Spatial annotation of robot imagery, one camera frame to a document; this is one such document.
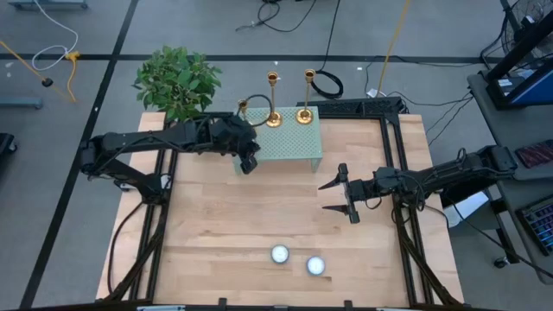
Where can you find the white power adapter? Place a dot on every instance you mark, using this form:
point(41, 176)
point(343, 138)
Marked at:
point(376, 93)

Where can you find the grey flat floor base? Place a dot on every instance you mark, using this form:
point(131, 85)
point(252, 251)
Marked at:
point(19, 103)

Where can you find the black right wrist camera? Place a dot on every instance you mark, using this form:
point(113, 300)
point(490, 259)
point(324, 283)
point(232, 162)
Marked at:
point(389, 178)

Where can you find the white tealight candle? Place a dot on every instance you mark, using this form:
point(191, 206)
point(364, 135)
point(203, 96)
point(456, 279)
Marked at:
point(315, 265)
point(280, 254)

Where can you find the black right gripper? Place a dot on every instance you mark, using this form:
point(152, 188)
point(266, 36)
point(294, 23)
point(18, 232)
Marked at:
point(356, 192)

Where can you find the blue screen monitor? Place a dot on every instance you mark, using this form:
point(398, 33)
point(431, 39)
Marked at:
point(533, 88)

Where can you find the black aluminium table frame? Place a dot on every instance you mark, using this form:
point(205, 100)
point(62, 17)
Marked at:
point(415, 242)

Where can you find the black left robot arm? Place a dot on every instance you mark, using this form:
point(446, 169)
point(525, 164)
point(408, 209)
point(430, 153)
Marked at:
point(142, 140)

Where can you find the black wheeled object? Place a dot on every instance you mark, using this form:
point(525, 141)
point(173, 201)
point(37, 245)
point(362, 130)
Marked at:
point(5, 144)

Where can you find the yellow rod with black tip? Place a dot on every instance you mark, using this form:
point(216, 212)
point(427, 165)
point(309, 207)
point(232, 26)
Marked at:
point(46, 81)

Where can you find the dark red keypad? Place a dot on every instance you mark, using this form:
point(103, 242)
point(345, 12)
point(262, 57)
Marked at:
point(535, 153)

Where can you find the gold candlestick holder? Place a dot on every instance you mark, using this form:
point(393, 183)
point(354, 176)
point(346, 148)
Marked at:
point(304, 116)
point(274, 119)
point(243, 104)

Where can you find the black floor fan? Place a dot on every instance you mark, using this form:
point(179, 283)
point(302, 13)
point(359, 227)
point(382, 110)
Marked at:
point(535, 26)

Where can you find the white box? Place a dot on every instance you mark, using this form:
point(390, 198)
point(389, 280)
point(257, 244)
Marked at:
point(471, 207)

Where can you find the grey side desk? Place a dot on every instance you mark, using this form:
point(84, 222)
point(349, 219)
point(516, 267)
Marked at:
point(497, 116)

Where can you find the black caster wheel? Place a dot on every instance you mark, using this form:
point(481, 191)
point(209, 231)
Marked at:
point(501, 262)

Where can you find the green perforated metal stand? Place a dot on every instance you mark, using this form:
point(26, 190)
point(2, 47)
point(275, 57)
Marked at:
point(294, 138)

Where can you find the backlit rainbow keyboard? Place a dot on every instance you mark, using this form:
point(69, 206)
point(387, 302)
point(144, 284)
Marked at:
point(540, 224)

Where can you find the grey cart base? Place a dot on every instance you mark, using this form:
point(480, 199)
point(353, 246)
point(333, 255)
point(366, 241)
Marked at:
point(47, 4)

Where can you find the green leafy plant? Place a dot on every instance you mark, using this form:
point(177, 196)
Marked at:
point(177, 82)

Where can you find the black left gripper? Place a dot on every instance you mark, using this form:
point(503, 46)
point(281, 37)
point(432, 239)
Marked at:
point(226, 134)

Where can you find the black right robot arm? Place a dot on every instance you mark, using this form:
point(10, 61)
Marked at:
point(453, 173)

